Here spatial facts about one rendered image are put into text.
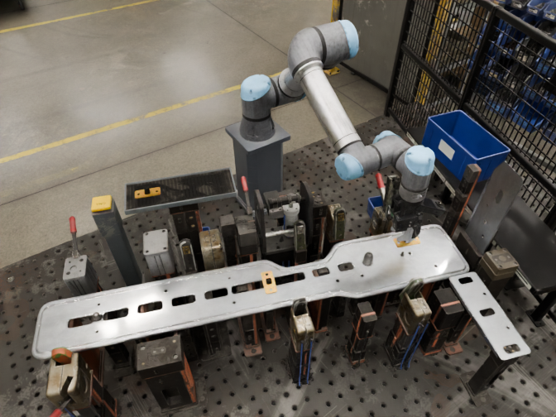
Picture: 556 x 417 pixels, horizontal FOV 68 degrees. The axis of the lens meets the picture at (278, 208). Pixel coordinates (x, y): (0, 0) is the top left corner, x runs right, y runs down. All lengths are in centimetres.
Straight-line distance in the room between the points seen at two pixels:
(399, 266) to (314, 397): 52
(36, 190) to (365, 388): 282
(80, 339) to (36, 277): 68
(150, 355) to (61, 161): 274
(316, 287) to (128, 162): 250
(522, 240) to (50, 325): 155
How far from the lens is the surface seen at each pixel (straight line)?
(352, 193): 211
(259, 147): 170
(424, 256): 150
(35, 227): 331
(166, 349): 125
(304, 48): 128
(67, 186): 354
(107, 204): 147
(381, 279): 141
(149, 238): 139
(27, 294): 197
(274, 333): 160
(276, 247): 149
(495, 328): 142
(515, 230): 168
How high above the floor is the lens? 212
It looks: 45 degrees down
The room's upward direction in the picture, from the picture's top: straight up
